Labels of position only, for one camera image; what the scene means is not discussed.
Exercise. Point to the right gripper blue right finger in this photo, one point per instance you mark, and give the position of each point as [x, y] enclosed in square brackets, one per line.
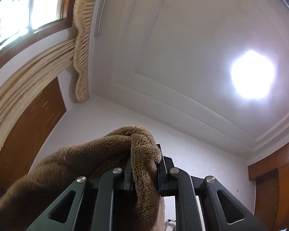
[203, 203]

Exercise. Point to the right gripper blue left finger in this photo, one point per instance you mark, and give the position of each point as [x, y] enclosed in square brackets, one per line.
[104, 203]

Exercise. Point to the brown fleece sweater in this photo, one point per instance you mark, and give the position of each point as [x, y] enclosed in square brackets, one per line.
[30, 195]

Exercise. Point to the brown wooden door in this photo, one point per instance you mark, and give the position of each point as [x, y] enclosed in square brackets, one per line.
[29, 134]

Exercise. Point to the brown wooden wardrobe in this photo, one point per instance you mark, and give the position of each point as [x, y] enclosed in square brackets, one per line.
[271, 176]

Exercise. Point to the round ceiling light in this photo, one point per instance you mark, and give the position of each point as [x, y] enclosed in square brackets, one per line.
[253, 75]

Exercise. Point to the beige pleated curtain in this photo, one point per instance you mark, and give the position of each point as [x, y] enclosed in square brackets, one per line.
[25, 84]

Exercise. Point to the window with dark frame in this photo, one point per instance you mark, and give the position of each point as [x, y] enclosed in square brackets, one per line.
[25, 22]

